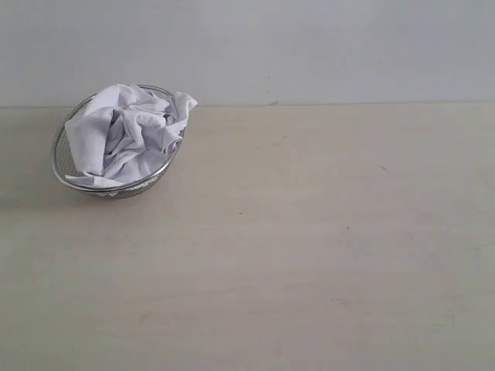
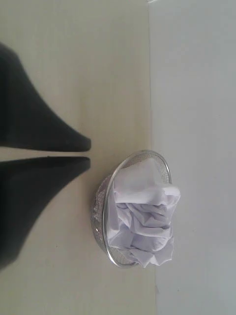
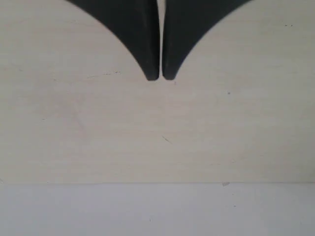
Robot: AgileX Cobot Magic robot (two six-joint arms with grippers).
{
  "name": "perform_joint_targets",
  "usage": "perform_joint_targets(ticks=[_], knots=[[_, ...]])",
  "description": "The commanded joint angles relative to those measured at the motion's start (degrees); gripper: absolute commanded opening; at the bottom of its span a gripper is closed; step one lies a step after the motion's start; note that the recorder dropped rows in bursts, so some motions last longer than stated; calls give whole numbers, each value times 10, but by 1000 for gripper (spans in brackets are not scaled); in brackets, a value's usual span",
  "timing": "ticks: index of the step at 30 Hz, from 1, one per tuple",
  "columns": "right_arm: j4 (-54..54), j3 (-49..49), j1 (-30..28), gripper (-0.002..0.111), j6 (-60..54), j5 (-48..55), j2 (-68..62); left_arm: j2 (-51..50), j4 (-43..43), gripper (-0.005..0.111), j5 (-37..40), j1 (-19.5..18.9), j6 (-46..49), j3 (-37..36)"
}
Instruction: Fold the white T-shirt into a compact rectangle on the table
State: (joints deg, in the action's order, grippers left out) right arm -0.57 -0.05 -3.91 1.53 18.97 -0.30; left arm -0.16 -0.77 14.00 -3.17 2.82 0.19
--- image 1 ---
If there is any white t-shirt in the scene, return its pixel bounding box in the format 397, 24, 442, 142
64, 84, 197, 189

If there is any metal wire mesh basket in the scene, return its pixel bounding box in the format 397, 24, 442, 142
51, 94, 181, 199

